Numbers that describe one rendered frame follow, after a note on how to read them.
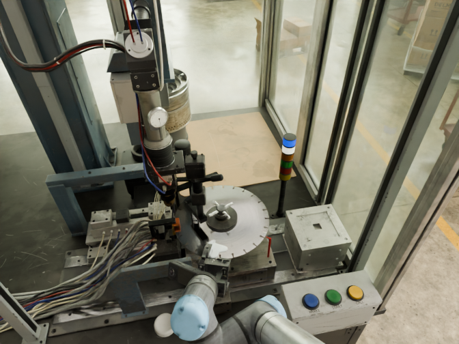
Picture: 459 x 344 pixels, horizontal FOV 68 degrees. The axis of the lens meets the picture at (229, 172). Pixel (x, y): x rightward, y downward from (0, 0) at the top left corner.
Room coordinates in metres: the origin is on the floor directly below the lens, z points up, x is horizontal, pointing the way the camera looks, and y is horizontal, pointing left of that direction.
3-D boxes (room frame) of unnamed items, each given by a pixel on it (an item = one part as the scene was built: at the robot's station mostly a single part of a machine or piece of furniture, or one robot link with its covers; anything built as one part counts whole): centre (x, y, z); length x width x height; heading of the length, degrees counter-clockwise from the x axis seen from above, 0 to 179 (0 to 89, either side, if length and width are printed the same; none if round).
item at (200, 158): (0.73, 0.10, 1.17); 0.06 x 0.05 x 0.20; 91
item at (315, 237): (0.77, -0.31, 0.82); 0.18 x 0.18 x 0.15; 10
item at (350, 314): (0.51, -0.30, 0.82); 0.28 x 0.11 x 0.15; 100
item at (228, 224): (0.77, 0.03, 0.96); 0.11 x 0.11 x 0.03
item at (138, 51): (0.88, 0.22, 1.45); 0.35 x 0.07 x 0.28; 10
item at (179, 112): (1.49, 0.34, 0.93); 0.31 x 0.31 x 0.36
